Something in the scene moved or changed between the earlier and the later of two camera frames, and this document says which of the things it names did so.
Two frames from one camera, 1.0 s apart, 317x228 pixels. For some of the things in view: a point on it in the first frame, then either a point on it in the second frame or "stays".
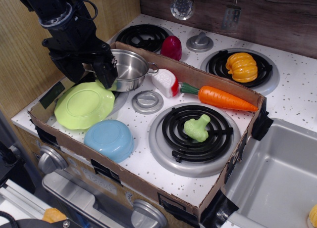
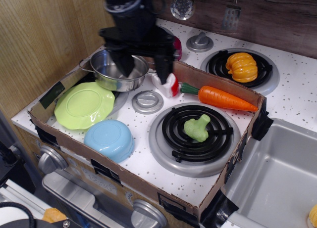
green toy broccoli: [196, 128] stays
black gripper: [78, 38] to [136, 32]
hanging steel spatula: [232, 16] stays
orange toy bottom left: [53, 215] stays
